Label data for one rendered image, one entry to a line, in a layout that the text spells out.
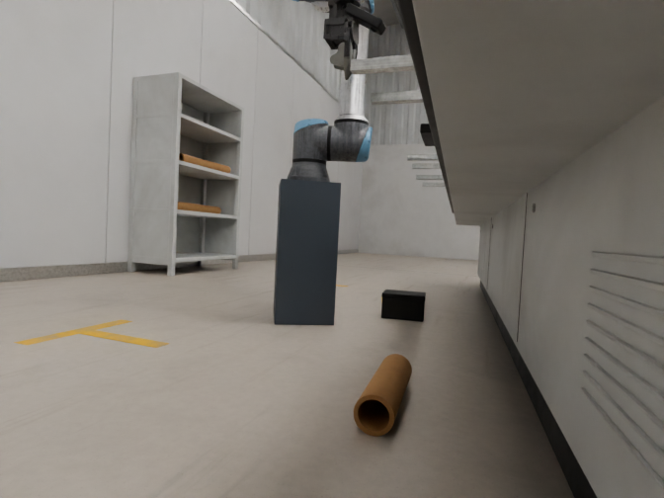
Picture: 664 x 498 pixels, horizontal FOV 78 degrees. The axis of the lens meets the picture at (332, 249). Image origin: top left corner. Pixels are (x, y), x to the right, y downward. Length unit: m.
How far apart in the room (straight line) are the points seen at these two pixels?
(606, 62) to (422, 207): 8.66
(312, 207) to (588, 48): 1.44
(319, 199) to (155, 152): 2.07
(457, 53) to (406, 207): 8.74
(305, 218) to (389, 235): 7.45
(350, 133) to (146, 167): 2.16
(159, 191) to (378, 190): 6.41
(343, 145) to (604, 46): 1.48
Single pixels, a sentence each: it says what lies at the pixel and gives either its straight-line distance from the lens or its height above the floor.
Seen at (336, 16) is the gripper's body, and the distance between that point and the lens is 1.29.
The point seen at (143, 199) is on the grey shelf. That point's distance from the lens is 3.59.
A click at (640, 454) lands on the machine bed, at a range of 0.49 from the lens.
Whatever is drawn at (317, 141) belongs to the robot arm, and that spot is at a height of 0.77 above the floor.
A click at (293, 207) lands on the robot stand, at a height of 0.48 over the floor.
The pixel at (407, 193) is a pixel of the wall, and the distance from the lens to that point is 9.09.
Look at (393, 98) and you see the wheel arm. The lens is 1.43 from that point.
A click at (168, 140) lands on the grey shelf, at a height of 1.04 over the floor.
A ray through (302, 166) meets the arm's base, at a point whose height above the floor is 0.66.
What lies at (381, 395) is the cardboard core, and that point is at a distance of 0.85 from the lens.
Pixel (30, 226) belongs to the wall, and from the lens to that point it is 3.22.
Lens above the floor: 0.39
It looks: 2 degrees down
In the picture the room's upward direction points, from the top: 3 degrees clockwise
